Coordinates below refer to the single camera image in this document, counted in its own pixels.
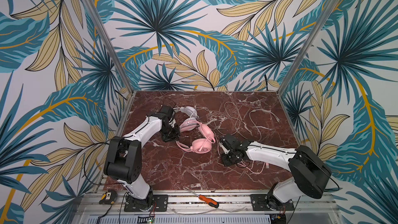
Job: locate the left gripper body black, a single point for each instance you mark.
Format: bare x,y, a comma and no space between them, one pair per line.
171,132

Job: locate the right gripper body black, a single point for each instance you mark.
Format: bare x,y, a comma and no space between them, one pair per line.
226,146

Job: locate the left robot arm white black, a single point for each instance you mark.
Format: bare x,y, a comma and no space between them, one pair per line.
124,157

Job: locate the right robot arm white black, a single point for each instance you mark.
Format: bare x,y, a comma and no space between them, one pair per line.
310,175

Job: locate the white headphones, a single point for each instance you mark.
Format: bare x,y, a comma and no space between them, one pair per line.
188,110

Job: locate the yellow black tape measure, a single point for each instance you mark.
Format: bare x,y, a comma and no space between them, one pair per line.
108,198

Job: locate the orange handled screwdriver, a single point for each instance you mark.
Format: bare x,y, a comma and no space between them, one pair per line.
209,201

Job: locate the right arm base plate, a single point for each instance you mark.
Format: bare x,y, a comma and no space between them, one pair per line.
263,202

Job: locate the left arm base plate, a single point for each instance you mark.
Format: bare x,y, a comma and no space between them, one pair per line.
157,202

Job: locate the left aluminium frame post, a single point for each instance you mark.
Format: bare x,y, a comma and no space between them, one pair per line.
93,13

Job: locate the aluminium frame post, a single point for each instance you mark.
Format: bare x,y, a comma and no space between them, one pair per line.
93,13
323,17

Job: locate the aluminium front rail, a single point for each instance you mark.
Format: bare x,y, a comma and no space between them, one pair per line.
231,201

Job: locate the right aluminium frame post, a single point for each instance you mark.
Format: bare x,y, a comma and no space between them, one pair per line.
323,17

